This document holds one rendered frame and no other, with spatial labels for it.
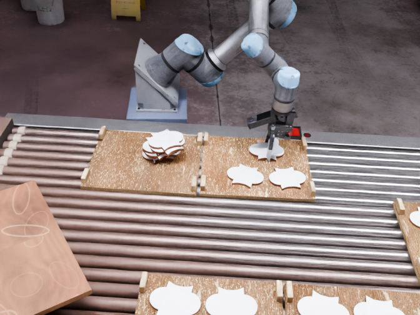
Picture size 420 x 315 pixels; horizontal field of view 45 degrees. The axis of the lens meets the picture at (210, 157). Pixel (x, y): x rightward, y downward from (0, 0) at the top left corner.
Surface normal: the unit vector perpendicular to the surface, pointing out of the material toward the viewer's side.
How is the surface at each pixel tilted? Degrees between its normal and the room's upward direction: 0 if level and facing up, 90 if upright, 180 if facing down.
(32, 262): 0
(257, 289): 0
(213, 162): 0
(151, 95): 90
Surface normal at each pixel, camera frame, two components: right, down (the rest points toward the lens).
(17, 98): 0.04, -0.78
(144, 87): 0.00, 0.62
